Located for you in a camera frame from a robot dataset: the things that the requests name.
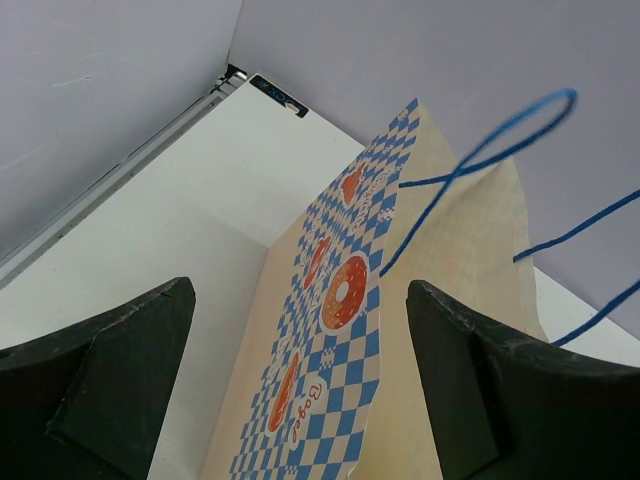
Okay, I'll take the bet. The left blue corner label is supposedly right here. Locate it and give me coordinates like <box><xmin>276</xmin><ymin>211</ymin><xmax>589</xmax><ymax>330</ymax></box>
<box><xmin>249</xmin><ymin>74</ymin><xmax>309</xmax><ymax>118</ymax></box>

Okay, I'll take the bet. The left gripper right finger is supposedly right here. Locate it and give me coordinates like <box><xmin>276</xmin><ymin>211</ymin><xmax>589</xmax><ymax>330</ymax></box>
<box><xmin>406</xmin><ymin>280</ymin><xmax>639</xmax><ymax>479</ymax></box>

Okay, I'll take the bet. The blue checkered paper bag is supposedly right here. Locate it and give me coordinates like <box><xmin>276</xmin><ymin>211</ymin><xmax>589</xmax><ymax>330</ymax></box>
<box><xmin>198</xmin><ymin>87</ymin><xmax>640</xmax><ymax>480</ymax></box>

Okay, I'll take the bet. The aluminium frame rail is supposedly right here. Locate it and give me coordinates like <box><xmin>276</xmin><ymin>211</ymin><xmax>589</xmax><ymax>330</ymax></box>
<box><xmin>1</xmin><ymin>64</ymin><xmax>248</xmax><ymax>287</ymax></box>

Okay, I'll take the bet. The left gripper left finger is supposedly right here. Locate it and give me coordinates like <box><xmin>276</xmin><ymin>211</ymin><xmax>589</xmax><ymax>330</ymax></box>
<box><xmin>1</xmin><ymin>277</ymin><xmax>195</xmax><ymax>479</ymax></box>

